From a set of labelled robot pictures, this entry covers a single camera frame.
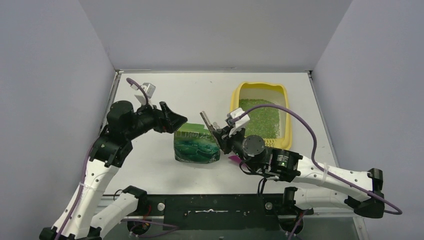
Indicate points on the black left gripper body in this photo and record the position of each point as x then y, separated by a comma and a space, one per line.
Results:
145, 121

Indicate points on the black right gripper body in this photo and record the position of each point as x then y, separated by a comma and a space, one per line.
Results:
224, 136

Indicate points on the magenta plastic scoop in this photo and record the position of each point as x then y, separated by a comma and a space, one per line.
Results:
235, 159

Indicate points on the green cat litter bag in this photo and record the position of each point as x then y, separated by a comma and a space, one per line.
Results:
193, 143

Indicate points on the yellow litter box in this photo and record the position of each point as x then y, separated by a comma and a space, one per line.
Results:
277, 95

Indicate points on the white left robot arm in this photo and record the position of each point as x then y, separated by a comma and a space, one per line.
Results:
105, 158

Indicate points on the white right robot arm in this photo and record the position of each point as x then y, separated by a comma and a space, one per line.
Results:
359, 191

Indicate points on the green litter granules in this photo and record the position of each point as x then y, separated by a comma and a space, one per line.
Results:
264, 121

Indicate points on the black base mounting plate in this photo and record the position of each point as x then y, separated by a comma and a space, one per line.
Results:
269, 212

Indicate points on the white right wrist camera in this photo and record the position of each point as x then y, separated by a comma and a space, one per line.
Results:
237, 120

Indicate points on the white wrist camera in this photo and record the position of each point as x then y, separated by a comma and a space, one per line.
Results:
237, 120
144, 93

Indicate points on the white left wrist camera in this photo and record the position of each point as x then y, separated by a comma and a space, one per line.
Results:
144, 93

